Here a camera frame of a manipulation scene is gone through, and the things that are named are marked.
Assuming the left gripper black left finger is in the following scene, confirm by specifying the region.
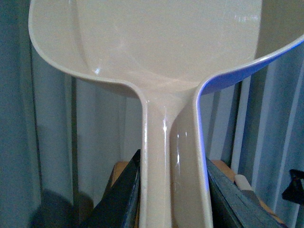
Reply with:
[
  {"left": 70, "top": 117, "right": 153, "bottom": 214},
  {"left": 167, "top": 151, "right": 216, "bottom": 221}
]
[{"left": 80, "top": 149, "right": 141, "bottom": 228}]

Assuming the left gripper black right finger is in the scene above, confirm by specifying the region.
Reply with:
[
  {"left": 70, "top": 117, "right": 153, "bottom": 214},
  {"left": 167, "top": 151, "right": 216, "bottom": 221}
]
[{"left": 206, "top": 159, "right": 282, "bottom": 228}]

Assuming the beige hand brush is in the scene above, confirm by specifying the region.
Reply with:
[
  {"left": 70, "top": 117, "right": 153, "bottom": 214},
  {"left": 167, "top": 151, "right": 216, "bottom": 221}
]
[{"left": 235, "top": 174, "right": 253, "bottom": 191}]

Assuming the beige plastic dustpan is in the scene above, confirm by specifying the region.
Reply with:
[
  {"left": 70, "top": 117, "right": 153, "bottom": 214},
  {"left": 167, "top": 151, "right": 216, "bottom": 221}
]
[{"left": 28, "top": 0, "right": 304, "bottom": 228}]

